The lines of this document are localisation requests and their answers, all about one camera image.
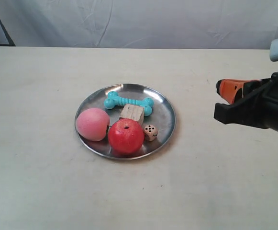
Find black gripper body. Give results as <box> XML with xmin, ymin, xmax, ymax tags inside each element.
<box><xmin>241</xmin><ymin>72</ymin><xmax>278</xmax><ymax>132</ymax></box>

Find round silver metal plate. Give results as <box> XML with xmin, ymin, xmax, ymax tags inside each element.
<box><xmin>75</xmin><ymin>83</ymin><xmax>177</xmax><ymax>160</ymax></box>

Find small wooden die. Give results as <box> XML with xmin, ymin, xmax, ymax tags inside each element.
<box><xmin>143</xmin><ymin>124</ymin><xmax>158</xmax><ymax>141</ymax></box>

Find wooden cube block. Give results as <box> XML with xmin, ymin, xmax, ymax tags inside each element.
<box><xmin>119</xmin><ymin>104</ymin><xmax>144</xmax><ymax>125</ymax></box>

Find red apple fruit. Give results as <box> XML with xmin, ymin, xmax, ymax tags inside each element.
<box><xmin>108</xmin><ymin>118</ymin><xmax>144</xmax><ymax>156</ymax></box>

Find teal rubber bone toy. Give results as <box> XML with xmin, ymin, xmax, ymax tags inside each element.
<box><xmin>103</xmin><ymin>91</ymin><xmax>154</xmax><ymax>116</ymax></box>

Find pink peach fruit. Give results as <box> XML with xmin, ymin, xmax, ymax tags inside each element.
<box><xmin>75</xmin><ymin>108</ymin><xmax>110</xmax><ymax>141</ymax></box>

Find white backdrop curtain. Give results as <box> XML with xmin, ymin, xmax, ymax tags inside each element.
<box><xmin>0</xmin><ymin>0</ymin><xmax>278</xmax><ymax>49</ymax></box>

